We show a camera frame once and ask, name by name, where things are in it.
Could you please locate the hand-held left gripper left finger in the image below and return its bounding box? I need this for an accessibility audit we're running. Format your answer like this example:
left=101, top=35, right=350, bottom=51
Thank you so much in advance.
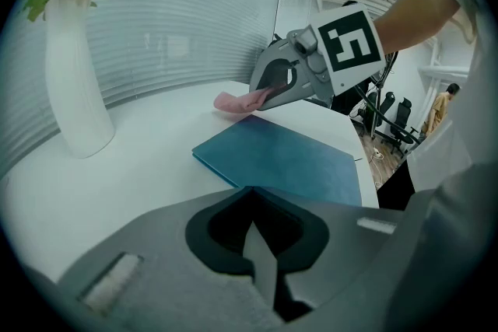
left=58, top=186, right=285, bottom=332

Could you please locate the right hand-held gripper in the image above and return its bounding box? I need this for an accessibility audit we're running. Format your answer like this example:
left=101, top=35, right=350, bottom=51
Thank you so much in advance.
left=251, top=3, right=387, bottom=112

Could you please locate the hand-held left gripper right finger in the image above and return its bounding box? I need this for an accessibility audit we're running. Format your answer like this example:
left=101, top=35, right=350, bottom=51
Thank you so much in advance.
left=252, top=186, right=404, bottom=310

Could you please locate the pink cloth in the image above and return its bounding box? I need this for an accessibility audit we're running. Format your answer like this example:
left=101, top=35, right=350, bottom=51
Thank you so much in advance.
left=212, top=86, right=274, bottom=115

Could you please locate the blue book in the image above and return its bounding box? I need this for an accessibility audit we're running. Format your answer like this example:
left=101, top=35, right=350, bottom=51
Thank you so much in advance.
left=191, top=113, right=363, bottom=208

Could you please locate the person's right forearm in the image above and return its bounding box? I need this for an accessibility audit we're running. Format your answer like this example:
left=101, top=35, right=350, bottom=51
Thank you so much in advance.
left=371, top=0, right=462, bottom=54

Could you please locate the person's white shirt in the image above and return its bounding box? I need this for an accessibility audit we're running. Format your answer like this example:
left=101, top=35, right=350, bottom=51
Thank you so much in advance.
left=404, top=0, right=498, bottom=208

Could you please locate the white vase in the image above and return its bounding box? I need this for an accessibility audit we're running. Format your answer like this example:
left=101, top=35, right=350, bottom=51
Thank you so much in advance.
left=44, top=0, right=117, bottom=160

